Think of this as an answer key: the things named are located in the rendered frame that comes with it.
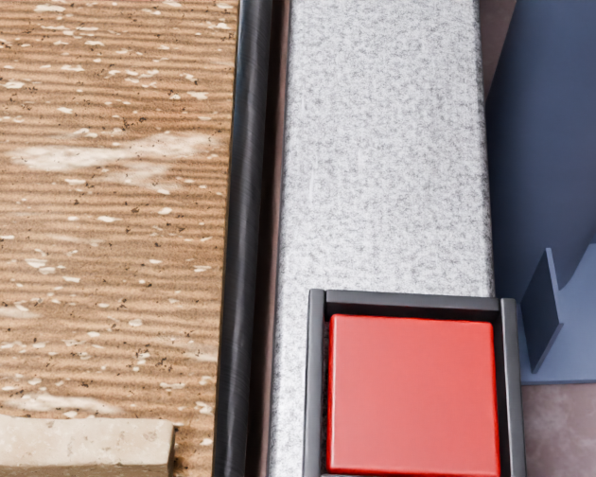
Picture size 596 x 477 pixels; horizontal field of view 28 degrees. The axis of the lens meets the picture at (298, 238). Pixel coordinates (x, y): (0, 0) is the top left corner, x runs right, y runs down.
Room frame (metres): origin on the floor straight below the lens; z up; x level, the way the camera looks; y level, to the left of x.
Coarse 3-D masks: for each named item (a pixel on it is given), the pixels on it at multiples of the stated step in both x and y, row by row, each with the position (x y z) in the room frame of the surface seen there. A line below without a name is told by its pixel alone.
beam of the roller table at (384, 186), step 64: (320, 0) 0.35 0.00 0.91; (384, 0) 0.36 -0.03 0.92; (448, 0) 0.36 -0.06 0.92; (320, 64) 0.32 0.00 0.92; (384, 64) 0.32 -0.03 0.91; (448, 64) 0.32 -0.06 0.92; (320, 128) 0.28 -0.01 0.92; (384, 128) 0.29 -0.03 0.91; (448, 128) 0.29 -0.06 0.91; (320, 192) 0.25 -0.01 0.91; (384, 192) 0.26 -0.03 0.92; (448, 192) 0.26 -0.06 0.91; (320, 256) 0.22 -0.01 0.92; (384, 256) 0.23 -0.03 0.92; (448, 256) 0.23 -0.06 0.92
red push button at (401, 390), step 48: (336, 336) 0.18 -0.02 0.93; (384, 336) 0.19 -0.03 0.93; (432, 336) 0.19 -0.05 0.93; (480, 336) 0.19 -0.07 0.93; (336, 384) 0.17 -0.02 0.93; (384, 384) 0.17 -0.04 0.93; (432, 384) 0.17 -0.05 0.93; (480, 384) 0.17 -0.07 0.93; (336, 432) 0.15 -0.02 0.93; (384, 432) 0.15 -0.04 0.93; (432, 432) 0.15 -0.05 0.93; (480, 432) 0.15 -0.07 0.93
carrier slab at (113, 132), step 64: (0, 0) 0.32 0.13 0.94; (64, 0) 0.32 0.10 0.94; (128, 0) 0.32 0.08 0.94; (192, 0) 0.33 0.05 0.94; (0, 64) 0.29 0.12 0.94; (64, 64) 0.29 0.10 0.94; (128, 64) 0.29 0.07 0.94; (192, 64) 0.29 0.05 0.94; (0, 128) 0.26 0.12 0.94; (64, 128) 0.26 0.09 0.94; (128, 128) 0.26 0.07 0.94; (192, 128) 0.26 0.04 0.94; (0, 192) 0.23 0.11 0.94; (64, 192) 0.23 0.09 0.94; (128, 192) 0.23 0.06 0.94; (192, 192) 0.23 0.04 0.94; (0, 256) 0.20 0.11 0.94; (64, 256) 0.20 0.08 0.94; (128, 256) 0.20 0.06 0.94; (192, 256) 0.21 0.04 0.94; (0, 320) 0.17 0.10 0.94; (64, 320) 0.18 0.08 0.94; (128, 320) 0.18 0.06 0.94; (192, 320) 0.18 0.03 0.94; (0, 384) 0.15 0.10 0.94; (64, 384) 0.15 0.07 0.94; (128, 384) 0.16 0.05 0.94; (192, 384) 0.16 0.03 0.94; (192, 448) 0.13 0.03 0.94
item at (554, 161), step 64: (576, 0) 0.71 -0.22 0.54; (512, 64) 0.74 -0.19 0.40; (576, 64) 0.70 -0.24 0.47; (512, 128) 0.72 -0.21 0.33; (576, 128) 0.69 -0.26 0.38; (512, 192) 0.70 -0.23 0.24; (576, 192) 0.69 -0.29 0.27; (512, 256) 0.69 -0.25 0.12; (576, 256) 0.71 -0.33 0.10; (576, 320) 0.67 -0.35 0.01
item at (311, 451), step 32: (320, 320) 0.19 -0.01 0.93; (480, 320) 0.20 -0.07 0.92; (512, 320) 0.20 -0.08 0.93; (320, 352) 0.18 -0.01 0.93; (512, 352) 0.18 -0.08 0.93; (320, 384) 0.16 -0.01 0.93; (512, 384) 0.17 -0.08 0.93; (320, 416) 0.15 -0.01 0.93; (512, 416) 0.16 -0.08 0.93; (320, 448) 0.14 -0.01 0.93; (512, 448) 0.15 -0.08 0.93
